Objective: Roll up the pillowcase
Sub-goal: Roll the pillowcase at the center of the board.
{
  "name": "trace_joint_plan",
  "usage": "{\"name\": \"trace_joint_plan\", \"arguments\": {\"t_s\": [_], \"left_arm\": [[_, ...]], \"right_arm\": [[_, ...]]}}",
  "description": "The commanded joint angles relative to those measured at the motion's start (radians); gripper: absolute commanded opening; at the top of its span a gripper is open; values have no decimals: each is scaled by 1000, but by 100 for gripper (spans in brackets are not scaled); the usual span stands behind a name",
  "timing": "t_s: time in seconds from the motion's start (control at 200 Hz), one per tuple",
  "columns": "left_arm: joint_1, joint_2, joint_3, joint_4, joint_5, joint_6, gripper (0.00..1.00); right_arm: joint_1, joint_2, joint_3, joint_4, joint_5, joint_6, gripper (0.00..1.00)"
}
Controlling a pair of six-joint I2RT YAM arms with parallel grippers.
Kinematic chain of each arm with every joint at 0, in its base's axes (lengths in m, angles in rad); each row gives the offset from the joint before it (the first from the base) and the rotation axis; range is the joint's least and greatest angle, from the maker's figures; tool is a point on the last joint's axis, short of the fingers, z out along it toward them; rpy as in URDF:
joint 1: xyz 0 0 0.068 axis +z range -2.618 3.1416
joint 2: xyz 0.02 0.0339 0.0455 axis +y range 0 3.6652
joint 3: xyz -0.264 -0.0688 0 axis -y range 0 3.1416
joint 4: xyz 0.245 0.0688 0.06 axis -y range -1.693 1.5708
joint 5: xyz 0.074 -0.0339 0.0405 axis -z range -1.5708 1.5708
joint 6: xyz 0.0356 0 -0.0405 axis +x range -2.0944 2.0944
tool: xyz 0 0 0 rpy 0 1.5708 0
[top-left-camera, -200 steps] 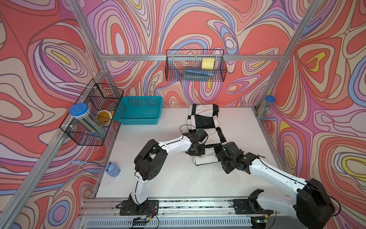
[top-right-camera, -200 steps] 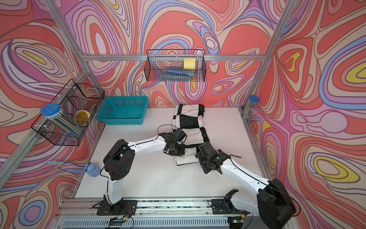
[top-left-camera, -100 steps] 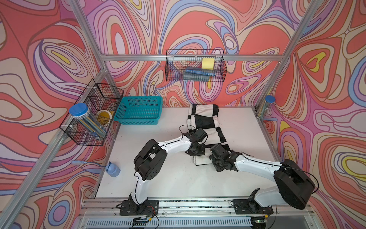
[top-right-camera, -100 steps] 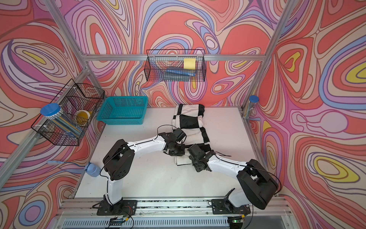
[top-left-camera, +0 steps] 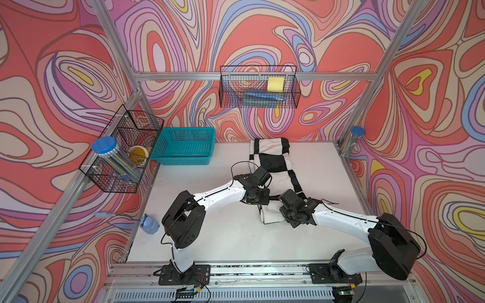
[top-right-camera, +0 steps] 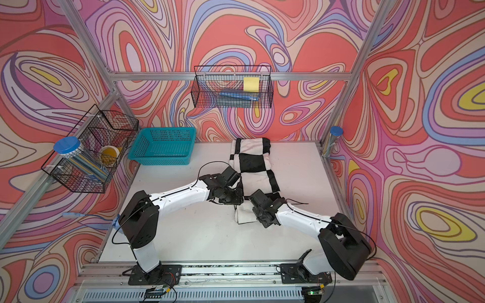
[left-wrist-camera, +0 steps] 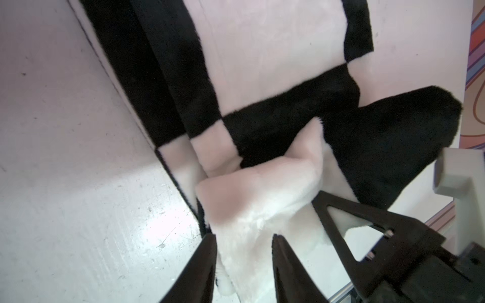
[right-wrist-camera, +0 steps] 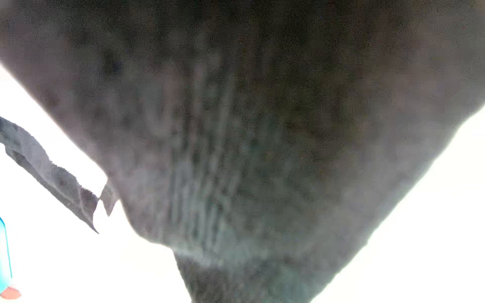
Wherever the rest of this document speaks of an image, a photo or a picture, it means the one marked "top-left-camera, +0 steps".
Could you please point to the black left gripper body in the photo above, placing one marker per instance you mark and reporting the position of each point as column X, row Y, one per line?
column 261, row 196

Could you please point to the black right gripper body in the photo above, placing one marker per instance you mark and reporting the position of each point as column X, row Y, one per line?
column 288, row 215

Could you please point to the black white checkered pillowcase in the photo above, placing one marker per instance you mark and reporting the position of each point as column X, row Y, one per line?
column 274, row 156

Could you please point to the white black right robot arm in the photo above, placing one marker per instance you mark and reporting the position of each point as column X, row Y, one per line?
column 390, row 247

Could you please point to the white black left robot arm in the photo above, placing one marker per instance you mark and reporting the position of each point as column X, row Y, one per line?
column 184, row 219

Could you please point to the yellow tape roll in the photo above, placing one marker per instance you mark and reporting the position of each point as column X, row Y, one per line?
column 138, row 155

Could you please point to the teal plastic basket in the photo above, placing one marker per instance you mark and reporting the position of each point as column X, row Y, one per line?
column 184, row 146

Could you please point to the blue marker pen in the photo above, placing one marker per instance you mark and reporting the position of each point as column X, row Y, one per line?
column 280, row 97

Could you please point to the clear tube of pencils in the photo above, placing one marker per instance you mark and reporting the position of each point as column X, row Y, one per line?
column 356, row 133

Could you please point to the yellow sticky note pad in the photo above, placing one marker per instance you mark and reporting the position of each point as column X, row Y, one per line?
column 275, row 84

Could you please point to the blue lidded jar of straws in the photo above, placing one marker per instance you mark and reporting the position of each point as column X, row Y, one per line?
column 108, row 149

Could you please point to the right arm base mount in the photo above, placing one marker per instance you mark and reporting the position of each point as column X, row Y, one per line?
column 331, row 273

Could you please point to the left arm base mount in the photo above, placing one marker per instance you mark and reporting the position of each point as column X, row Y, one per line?
column 170, row 275

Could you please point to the black wire basket back wall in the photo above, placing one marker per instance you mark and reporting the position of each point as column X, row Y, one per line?
column 236, row 80

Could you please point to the black wire basket wall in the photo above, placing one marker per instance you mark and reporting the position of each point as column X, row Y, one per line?
column 129, row 128
column 236, row 80

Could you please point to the black wire basket left wall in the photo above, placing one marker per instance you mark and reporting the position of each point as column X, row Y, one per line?
column 129, row 128

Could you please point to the aluminium front rail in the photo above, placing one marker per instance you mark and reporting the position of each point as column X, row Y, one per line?
column 282, row 281

